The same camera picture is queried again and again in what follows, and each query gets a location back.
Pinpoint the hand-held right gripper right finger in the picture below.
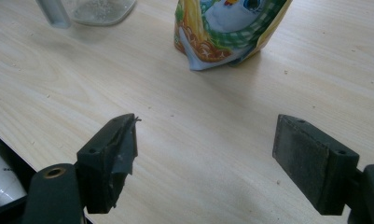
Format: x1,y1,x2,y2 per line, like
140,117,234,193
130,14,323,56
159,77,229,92
271,114,360,217

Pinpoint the white plastic object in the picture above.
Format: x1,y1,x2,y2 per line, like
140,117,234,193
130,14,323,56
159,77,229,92
0,143,28,208

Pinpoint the glass jar with grey lid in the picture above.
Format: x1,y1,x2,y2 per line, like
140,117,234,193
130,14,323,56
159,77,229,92
35,0,137,30

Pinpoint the colourful printed refill pouch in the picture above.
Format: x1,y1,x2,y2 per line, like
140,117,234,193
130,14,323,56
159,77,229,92
173,0,294,72

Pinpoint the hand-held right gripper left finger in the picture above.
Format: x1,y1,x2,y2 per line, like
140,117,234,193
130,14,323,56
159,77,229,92
76,113,142,216

